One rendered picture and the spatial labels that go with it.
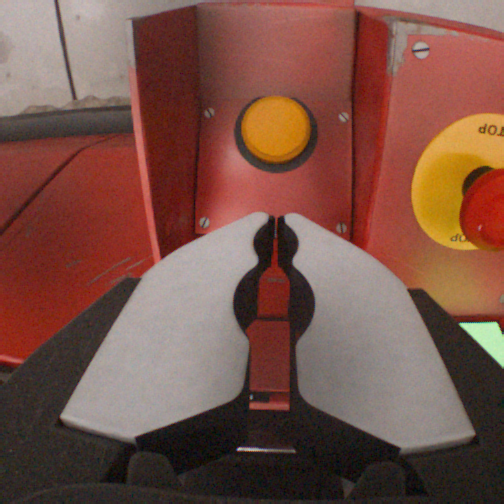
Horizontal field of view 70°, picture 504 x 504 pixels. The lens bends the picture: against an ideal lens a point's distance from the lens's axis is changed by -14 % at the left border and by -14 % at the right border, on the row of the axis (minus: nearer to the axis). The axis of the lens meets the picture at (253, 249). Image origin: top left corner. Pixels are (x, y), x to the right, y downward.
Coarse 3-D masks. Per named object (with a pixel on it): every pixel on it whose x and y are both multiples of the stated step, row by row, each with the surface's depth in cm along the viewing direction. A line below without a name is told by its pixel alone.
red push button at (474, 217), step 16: (480, 176) 15; (496, 176) 14; (464, 192) 17; (480, 192) 14; (496, 192) 14; (464, 208) 15; (480, 208) 15; (496, 208) 14; (464, 224) 15; (480, 224) 15; (496, 224) 15; (480, 240) 16; (496, 240) 15
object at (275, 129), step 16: (272, 96) 22; (256, 112) 22; (272, 112) 22; (288, 112) 22; (304, 112) 22; (256, 128) 22; (272, 128) 22; (288, 128) 22; (304, 128) 22; (256, 144) 22; (272, 144) 22; (288, 144) 22; (304, 144) 22; (272, 160) 22; (288, 160) 22
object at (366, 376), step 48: (288, 240) 11; (336, 240) 10; (336, 288) 8; (384, 288) 8; (336, 336) 7; (384, 336) 7; (336, 384) 6; (384, 384) 6; (432, 384) 6; (336, 432) 6; (384, 432) 5; (432, 432) 5
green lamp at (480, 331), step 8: (464, 328) 21; (472, 328) 21; (480, 328) 21; (488, 328) 21; (496, 328) 21; (480, 336) 20; (488, 336) 20; (496, 336) 20; (488, 344) 20; (496, 344) 20; (496, 352) 19
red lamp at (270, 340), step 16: (256, 320) 22; (256, 336) 21; (272, 336) 21; (288, 336) 21; (256, 352) 20; (272, 352) 20; (288, 352) 20; (256, 368) 19; (272, 368) 19; (288, 368) 19; (256, 384) 18; (272, 384) 18; (288, 384) 18
